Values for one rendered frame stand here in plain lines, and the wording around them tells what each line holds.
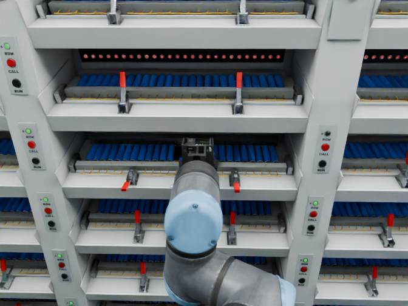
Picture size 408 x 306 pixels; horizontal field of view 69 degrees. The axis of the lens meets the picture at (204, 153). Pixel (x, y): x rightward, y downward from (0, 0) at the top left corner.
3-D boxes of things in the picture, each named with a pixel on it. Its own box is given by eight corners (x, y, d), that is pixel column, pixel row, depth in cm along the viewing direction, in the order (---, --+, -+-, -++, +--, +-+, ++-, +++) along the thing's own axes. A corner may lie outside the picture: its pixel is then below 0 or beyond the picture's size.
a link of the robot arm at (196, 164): (219, 210, 58) (170, 210, 58) (218, 197, 63) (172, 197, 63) (220, 169, 55) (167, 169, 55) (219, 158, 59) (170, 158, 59)
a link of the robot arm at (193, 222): (160, 257, 47) (163, 202, 43) (170, 212, 58) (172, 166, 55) (220, 261, 47) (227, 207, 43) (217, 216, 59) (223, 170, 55)
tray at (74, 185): (294, 201, 78) (302, 176, 72) (66, 198, 79) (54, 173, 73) (282, 150, 93) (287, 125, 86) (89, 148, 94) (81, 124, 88)
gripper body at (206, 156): (214, 136, 70) (215, 156, 59) (214, 169, 73) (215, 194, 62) (182, 136, 70) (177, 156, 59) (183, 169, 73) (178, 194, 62)
